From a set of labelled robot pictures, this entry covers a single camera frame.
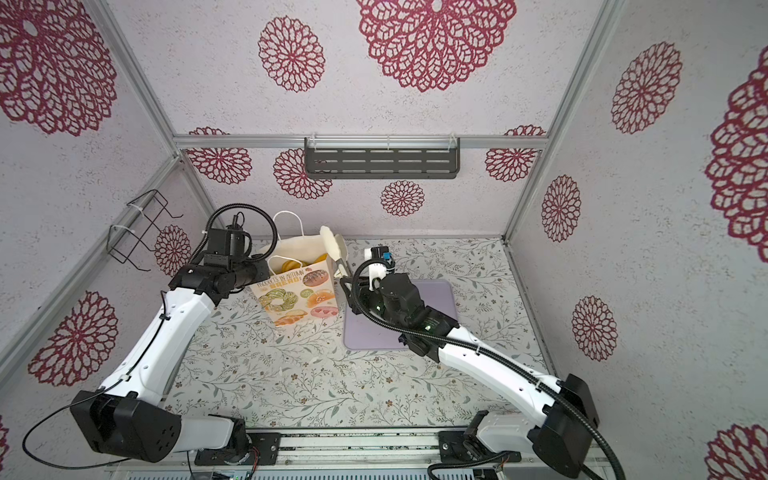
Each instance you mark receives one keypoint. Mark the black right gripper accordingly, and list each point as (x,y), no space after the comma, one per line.
(366,290)

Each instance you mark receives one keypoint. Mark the metal tongs with white tips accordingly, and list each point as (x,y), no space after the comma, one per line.
(337,251)

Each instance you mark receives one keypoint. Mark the printed paper bread bag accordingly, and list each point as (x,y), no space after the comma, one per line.
(299,295)

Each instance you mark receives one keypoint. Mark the small striped croissant bun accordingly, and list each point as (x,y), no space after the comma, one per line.
(290,265)

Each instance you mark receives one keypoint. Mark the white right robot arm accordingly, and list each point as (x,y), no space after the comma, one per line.
(561,423)

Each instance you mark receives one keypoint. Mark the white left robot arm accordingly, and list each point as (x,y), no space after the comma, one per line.
(125,417)

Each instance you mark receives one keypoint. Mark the lavender plastic tray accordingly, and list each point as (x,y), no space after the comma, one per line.
(360,334)

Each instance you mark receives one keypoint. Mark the black wire wall rack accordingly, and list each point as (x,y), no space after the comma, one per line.
(127,237)

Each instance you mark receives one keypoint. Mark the dark grey wall shelf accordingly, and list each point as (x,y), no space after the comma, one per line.
(383,160)

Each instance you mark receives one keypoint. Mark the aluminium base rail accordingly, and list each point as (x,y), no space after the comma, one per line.
(391,453)

